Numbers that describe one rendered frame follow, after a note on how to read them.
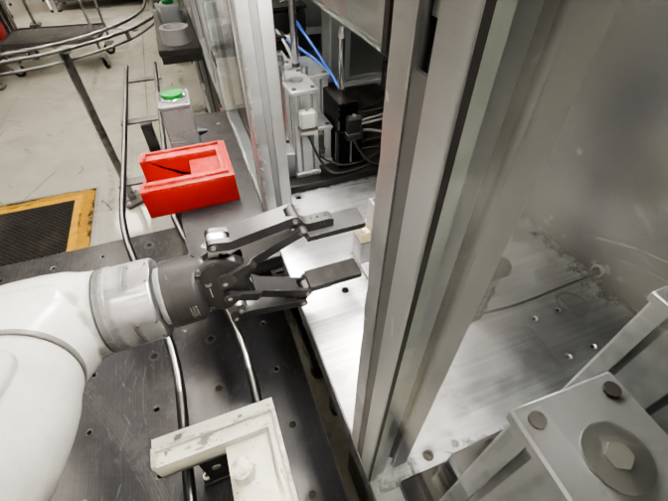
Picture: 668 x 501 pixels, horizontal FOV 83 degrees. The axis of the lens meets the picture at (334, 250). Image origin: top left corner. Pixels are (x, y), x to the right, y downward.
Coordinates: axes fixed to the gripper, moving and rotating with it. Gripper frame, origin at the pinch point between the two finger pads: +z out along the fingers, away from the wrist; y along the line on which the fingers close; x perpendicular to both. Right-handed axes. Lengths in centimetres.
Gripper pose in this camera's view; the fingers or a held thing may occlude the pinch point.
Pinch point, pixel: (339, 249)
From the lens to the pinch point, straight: 46.0
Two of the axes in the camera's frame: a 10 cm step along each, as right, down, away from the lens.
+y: 0.0, -7.0, -7.1
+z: 9.4, -2.5, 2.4
